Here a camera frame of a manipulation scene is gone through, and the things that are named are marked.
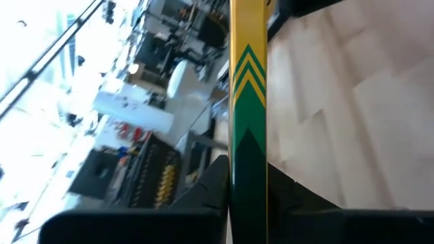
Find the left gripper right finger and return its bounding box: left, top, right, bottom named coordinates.
left=267, top=162, right=434, bottom=244

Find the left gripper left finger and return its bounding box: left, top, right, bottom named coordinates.
left=39, top=155, right=231, bottom=244

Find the black plastic mesh basket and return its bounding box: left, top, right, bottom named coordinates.
left=127, top=134, right=183, bottom=210

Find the black background box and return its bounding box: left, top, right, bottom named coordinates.
left=69, top=148, right=118, bottom=200

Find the white mushroom-shaped lamp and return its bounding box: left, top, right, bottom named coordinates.
left=165, top=59, right=191, bottom=100

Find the black overhead light bar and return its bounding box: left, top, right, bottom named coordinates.
left=0, top=0, right=104, bottom=118

